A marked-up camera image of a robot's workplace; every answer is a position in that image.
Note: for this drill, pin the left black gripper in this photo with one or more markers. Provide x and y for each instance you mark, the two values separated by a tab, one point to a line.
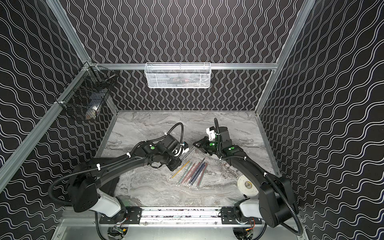
179	153

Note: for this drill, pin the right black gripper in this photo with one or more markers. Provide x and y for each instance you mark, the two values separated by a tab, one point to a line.
203	147

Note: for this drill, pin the black pencil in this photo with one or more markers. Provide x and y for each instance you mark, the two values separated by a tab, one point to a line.
188	153

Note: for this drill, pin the yellow pencil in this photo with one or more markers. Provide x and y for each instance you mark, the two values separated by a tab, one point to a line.
173	176

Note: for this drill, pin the red pencil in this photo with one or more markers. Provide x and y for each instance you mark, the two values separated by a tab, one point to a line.
193	171
201	176
188	174

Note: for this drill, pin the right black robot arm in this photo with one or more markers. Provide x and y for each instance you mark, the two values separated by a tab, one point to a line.
277	201

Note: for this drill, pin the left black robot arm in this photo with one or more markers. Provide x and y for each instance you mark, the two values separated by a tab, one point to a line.
81	188

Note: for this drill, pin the white tape roll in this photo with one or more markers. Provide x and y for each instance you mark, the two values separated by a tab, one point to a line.
246	187

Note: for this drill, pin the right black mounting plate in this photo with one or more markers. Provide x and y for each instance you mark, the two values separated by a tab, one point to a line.
232	215

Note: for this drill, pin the black mounting plate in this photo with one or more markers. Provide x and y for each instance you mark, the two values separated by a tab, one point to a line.
232	215
131	215

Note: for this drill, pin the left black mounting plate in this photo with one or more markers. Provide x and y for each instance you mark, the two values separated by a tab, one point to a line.
131	215

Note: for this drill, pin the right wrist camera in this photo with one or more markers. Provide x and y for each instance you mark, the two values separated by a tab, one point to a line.
211	132

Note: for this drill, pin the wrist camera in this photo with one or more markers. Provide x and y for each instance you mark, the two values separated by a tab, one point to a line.
184	147
211	132

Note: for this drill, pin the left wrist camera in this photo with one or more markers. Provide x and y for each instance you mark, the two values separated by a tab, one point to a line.
184	147

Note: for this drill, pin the aluminium front rail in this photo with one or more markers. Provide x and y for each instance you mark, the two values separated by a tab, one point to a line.
158	217

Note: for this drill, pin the white mesh wall basket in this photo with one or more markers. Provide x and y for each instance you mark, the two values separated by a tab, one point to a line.
178	75

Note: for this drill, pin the black wire wall basket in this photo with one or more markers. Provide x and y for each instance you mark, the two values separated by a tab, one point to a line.
90	94

